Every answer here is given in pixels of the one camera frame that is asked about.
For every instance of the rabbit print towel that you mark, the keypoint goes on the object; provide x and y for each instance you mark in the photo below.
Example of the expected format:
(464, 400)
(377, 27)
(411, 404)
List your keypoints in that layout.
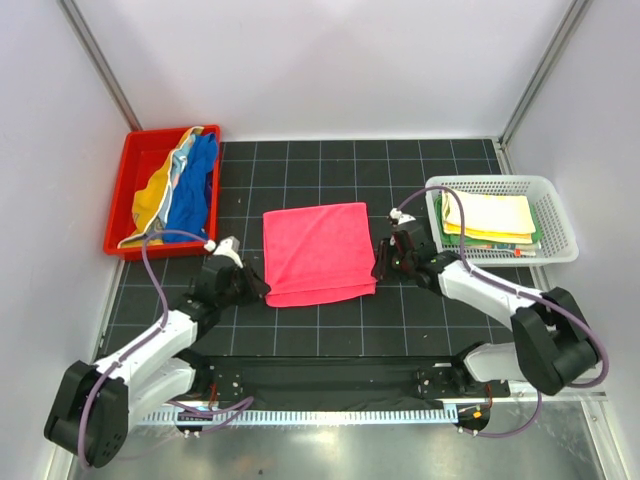
(510, 247)

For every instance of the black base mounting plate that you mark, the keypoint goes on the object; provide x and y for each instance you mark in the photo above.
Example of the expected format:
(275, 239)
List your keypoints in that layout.
(348, 383)

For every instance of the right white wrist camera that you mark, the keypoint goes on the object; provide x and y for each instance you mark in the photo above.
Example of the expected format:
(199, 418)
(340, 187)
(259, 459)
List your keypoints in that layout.
(399, 220)

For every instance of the green towel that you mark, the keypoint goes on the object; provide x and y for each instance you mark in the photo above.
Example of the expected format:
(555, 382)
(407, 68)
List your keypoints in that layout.
(454, 238)

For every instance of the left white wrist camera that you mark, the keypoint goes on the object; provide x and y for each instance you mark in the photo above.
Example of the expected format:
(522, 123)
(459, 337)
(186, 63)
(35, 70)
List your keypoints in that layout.
(227, 247)

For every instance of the pink towel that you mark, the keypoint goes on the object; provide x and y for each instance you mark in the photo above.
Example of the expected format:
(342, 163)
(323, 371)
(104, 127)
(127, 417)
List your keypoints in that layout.
(317, 255)

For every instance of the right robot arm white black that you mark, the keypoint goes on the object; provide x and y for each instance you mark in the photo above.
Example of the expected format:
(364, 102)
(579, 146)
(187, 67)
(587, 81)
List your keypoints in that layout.
(552, 344)

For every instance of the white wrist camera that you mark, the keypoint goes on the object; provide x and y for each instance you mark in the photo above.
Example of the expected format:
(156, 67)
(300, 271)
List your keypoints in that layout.
(227, 247)
(399, 220)

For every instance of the red plastic bin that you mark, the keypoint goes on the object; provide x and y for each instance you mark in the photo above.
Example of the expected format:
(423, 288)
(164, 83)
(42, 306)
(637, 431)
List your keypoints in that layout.
(142, 154)

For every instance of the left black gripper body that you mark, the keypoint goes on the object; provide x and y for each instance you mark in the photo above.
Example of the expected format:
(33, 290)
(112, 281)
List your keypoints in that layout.
(235, 293)

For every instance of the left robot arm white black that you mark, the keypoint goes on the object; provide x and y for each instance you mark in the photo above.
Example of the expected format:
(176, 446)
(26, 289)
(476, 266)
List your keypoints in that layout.
(97, 404)

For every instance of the orange mustard towel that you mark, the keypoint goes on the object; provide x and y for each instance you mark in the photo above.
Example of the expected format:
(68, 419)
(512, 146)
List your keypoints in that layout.
(151, 204)

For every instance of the right aluminium frame post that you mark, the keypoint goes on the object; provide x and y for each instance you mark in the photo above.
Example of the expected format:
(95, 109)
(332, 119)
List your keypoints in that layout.
(552, 54)

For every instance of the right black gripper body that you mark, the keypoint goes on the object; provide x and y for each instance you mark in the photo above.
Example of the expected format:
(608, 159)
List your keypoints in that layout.
(400, 262)

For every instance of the blue towel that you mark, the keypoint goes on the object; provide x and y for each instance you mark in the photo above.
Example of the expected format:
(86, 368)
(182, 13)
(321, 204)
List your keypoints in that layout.
(192, 197)

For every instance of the slotted white cable duct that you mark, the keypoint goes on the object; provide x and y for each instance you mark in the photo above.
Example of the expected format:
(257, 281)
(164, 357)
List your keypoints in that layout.
(174, 416)

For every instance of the aluminium frame post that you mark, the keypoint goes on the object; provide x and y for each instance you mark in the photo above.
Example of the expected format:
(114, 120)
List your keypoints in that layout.
(89, 43)
(552, 54)

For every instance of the white perforated plastic basket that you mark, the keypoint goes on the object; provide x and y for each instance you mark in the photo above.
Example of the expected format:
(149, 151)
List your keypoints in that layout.
(556, 242)

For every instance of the yellow towel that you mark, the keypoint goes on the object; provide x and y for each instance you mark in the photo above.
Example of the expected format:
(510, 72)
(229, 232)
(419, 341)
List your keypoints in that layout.
(483, 213)

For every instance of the left aluminium frame post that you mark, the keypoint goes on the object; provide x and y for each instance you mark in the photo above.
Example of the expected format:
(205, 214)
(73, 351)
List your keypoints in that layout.
(89, 43)

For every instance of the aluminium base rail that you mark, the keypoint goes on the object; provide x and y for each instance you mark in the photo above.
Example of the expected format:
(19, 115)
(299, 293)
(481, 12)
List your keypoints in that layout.
(523, 392)

